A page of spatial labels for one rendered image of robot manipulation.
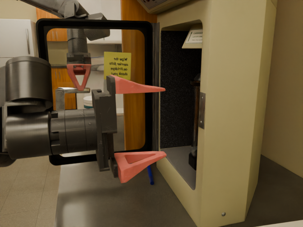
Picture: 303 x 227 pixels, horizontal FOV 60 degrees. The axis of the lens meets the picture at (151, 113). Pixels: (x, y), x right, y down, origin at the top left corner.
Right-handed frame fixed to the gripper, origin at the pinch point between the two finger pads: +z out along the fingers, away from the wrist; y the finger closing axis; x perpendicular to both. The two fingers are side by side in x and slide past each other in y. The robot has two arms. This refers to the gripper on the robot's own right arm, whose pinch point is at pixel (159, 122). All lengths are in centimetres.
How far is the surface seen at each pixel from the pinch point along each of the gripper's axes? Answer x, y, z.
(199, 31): 18.8, 14.6, 15.3
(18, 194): 213, -111, -72
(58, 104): 37.5, -2.2, -16.3
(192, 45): 19.1, 11.8, 13.9
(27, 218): 172, -113, -58
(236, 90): 8.3, 2.8, 18.0
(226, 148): 8.8, -9.0, 16.8
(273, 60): 43, 7, 55
